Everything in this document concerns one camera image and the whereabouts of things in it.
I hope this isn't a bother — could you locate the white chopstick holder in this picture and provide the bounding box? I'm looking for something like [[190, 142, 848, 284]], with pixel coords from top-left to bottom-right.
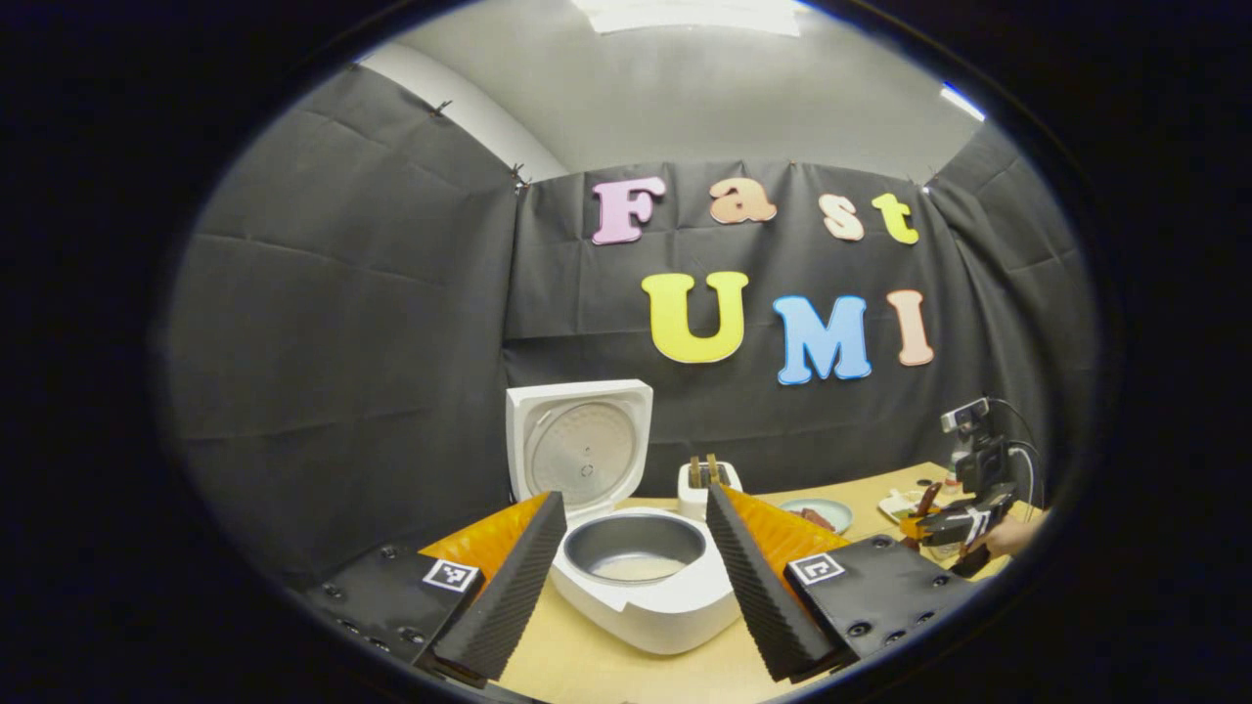
[[677, 462, 742, 522]]

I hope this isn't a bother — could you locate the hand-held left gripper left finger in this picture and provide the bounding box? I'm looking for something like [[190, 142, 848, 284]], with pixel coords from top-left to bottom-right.
[[298, 491, 568, 685]]

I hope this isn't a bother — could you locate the small ceiling light panel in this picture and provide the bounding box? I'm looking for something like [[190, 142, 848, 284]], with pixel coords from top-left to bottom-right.
[[939, 81, 986, 123]]

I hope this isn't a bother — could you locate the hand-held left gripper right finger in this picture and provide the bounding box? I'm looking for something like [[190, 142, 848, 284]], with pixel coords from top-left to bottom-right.
[[704, 483, 982, 685]]

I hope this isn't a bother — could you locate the large ceiling light panel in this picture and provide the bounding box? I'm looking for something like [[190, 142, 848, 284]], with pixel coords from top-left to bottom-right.
[[572, 0, 803, 37]]

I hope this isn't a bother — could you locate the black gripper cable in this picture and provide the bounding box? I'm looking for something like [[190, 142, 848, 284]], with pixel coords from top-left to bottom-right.
[[986, 396, 1048, 511]]

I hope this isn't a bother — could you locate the small green plate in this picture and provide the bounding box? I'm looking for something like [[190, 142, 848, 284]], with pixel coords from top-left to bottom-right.
[[780, 498, 855, 535]]

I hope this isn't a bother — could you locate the white rice cooker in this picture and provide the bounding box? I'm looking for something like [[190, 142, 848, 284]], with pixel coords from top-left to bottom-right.
[[506, 379, 742, 656]]

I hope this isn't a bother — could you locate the black backdrop cloth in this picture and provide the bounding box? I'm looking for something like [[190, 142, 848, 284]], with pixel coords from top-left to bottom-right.
[[166, 64, 1096, 588]]

